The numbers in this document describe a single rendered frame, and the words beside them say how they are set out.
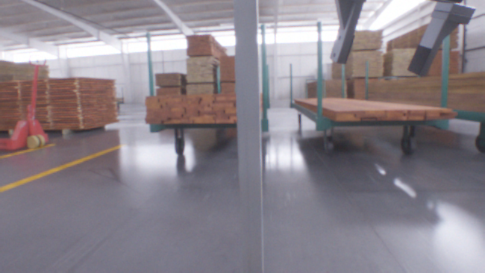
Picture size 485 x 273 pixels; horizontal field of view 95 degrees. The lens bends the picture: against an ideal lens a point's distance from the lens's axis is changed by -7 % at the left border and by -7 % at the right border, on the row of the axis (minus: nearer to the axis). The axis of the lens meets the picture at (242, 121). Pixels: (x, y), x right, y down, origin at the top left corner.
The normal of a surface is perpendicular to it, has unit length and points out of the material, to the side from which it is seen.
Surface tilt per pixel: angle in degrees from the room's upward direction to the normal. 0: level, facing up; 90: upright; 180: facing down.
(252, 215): 90
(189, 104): 90
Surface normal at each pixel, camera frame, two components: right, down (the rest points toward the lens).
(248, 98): -0.12, 0.12
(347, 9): 0.07, 0.50
